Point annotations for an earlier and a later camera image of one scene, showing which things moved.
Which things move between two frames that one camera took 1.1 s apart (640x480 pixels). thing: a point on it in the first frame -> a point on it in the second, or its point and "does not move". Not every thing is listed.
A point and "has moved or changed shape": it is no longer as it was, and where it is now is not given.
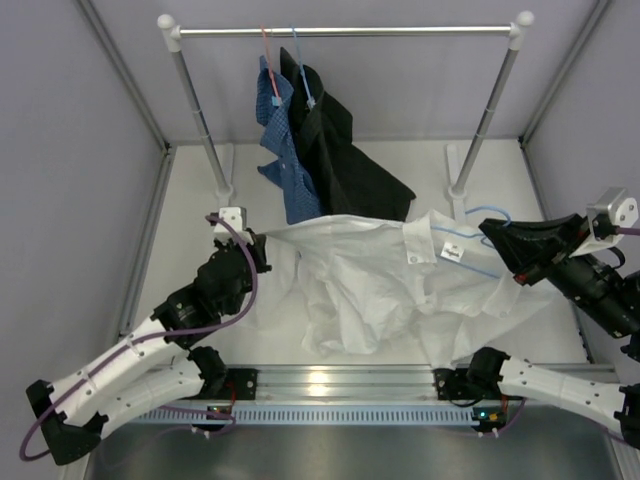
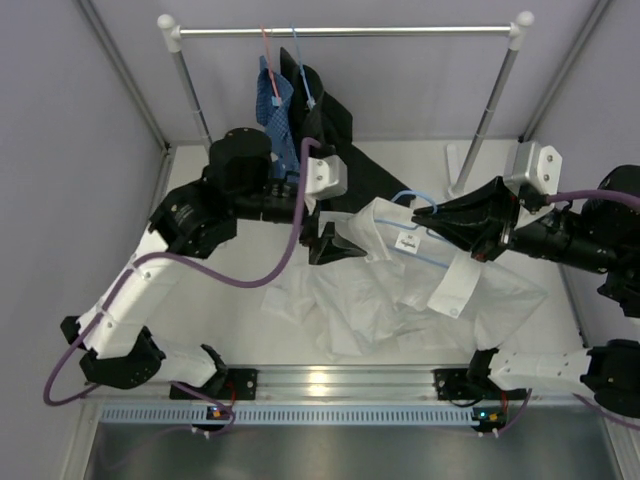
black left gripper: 259,245 -> 330,246
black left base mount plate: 240,384 does not move
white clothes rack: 461,170 does not move
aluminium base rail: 347,383 does not move
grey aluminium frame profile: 154,120 does not move
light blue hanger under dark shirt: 310,100 does not move
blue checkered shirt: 280,155 does not move
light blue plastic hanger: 473,235 -> 414,226
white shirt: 417,287 has moved or changed shape
